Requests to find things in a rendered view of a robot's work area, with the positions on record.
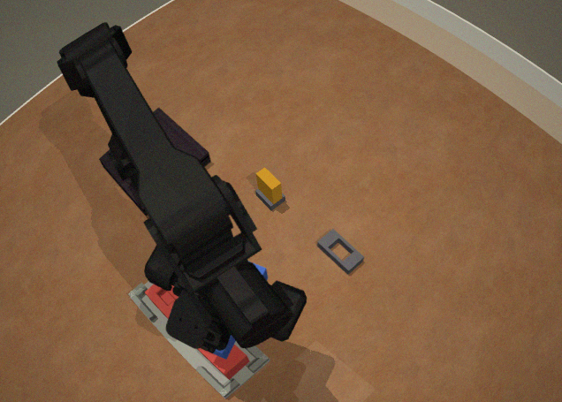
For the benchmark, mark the yellow rectangular block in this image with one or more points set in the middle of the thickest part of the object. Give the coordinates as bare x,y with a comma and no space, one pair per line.
269,185

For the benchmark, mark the red bar with square socket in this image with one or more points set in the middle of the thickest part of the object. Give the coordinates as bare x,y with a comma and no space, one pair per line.
230,366

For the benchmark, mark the grey rectangular frame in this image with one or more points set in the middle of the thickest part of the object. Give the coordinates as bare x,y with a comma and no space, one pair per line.
267,202
329,240

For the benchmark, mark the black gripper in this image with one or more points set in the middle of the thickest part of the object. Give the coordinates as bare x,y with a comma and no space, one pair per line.
160,273

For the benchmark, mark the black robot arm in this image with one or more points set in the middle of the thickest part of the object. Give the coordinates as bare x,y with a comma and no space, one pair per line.
188,209

